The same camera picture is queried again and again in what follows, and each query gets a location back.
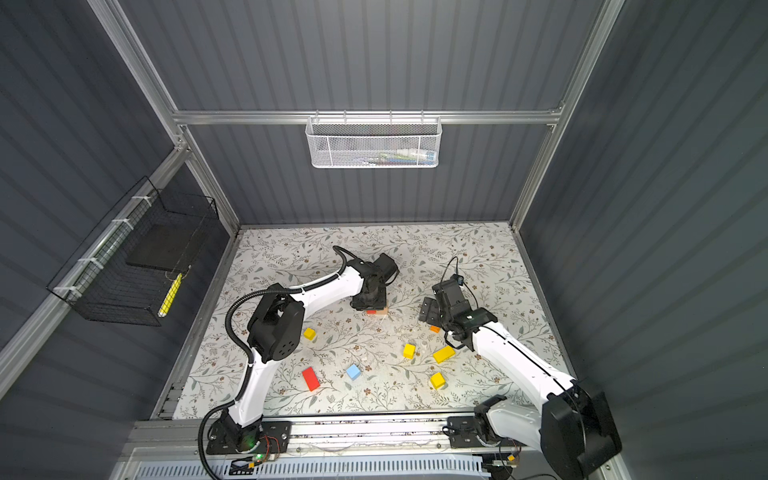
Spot yellow rectangular block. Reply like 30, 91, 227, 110
433, 346, 456, 364

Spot yellow cube lower right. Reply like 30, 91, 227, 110
429, 372, 447, 390

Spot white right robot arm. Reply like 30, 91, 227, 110
419, 298, 623, 479

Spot yellow marker pen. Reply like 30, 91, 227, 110
157, 273, 184, 318

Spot light blue cube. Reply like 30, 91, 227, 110
346, 365, 361, 380

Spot pens in white basket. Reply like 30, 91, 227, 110
356, 148, 438, 167

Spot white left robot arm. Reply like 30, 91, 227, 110
198, 261, 399, 454

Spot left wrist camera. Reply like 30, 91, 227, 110
373, 253, 399, 285

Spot white perforated vent panel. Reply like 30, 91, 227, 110
131, 454, 493, 480

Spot aluminium mounting rail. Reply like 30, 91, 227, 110
121, 406, 538, 459

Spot black wire basket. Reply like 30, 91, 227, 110
48, 181, 219, 327

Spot black corrugated cable conduit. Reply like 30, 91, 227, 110
197, 244, 361, 480

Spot black flat pad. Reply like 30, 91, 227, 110
126, 224, 205, 273

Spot white wire mesh basket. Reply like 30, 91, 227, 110
305, 118, 443, 169

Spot small yellow cube middle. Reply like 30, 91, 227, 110
403, 343, 416, 360

